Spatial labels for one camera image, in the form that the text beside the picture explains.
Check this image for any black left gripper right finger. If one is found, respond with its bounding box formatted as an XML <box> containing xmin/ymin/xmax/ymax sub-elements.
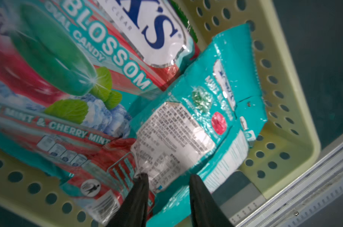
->
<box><xmin>189</xmin><ymin>174</ymin><xmax>233</xmax><ymax>227</ymax></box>

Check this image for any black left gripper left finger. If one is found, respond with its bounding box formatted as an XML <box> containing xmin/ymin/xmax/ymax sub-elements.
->
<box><xmin>107</xmin><ymin>173</ymin><xmax>149</xmax><ymax>227</ymax></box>

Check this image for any teal candy bag back side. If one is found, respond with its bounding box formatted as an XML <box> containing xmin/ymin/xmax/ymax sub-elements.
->
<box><xmin>131</xmin><ymin>24</ymin><xmax>267</xmax><ymax>227</ymax></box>

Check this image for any pale green plastic basket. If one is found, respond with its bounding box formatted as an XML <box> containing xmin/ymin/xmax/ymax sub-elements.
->
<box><xmin>0</xmin><ymin>1</ymin><xmax>321</xmax><ymax>227</ymax></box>

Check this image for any teal Fox's mint candy bag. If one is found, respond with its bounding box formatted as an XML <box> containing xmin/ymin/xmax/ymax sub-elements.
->
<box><xmin>0</xmin><ymin>1</ymin><xmax>199</xmax><ymax>225</ymax></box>

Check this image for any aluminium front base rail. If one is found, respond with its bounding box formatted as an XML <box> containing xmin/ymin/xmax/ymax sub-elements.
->
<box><xmin>213</xmin><ymin>134</ymin><xmax>343</xmax><ymax>227</ymax></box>

